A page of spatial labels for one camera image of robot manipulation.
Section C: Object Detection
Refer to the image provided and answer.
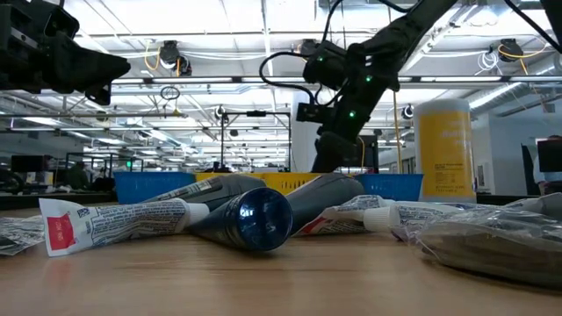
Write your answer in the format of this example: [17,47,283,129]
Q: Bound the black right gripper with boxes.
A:
[310,94,381,174]

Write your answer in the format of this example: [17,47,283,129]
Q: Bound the yellow plastic basket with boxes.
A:
[262,172,325,196]
[195,172,269,183]

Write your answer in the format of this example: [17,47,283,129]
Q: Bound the large blue plastic basket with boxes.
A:
[112,170,198,205]

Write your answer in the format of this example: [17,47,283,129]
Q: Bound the dark tube blue cap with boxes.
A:
[189,187,294,252]

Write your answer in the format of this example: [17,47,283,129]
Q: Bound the grey tube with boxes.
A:
[144,174,268,212]
[285,172,365,236]

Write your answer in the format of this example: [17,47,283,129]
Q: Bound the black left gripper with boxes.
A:
[0,0,132,106]

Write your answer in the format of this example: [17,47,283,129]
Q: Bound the black monitor on stand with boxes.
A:
[350,134,379,173]

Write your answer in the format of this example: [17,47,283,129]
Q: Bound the white toothpaste tube red label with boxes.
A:
[38,197,211,258]

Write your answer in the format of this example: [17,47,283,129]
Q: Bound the small blue plastic basket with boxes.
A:
[354,173,425,202]

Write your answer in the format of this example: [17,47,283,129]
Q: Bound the person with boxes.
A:
[66,161,91,190]
[533,134,562,196]
[90,167,114,192]

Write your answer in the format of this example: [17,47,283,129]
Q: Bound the black metal frame rig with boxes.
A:
[219,110,292,173]

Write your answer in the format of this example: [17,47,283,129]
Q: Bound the black overhead rail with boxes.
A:
[109,75,562,85]

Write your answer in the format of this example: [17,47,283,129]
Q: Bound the yellow white wipes canister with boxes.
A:
[413,98,478,204]

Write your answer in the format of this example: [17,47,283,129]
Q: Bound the clear plastic bag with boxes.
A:
[390,205,562,291]
[0,214,45,256]

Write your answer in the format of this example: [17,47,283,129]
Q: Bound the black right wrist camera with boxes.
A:
[296,102,328,125]

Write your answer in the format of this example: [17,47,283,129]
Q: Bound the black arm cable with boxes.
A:
[258,51,318,105]

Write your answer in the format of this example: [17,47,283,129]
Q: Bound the white pillar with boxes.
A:
[291,90,324,173]

